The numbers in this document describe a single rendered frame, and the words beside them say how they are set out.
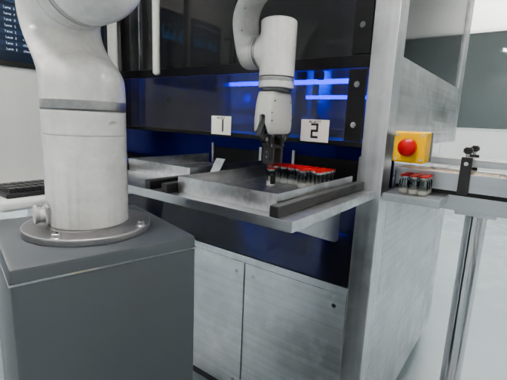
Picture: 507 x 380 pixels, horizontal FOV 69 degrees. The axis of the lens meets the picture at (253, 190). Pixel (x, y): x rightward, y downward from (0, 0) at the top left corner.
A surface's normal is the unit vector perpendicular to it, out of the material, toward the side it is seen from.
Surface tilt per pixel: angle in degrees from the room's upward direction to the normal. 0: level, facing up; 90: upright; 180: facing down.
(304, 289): 90
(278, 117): 92
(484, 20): 90
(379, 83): 90
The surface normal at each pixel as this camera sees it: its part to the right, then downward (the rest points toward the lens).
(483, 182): -0.60, 0.12
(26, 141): 0.79, 0.14
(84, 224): 0.30, 0.19
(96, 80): 0.62, 0.02
